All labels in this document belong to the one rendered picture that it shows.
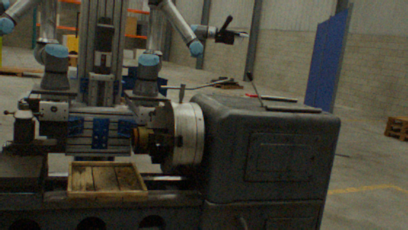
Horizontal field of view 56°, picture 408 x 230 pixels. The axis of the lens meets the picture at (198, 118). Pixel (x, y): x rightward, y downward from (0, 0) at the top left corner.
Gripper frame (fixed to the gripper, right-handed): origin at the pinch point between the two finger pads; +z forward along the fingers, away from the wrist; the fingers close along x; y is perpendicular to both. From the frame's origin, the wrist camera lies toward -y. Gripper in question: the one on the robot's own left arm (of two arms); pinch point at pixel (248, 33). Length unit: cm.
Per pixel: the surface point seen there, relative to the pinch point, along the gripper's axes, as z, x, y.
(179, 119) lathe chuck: -31, 89, 27
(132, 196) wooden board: -45, 105, 56
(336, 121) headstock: 36, 75, 25
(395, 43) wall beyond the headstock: 530, -942, 68
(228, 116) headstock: -12, 92, 23
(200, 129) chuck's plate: -22, 89, 31
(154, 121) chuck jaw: -42, 79, 34
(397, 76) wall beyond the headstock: 544, -905, 158
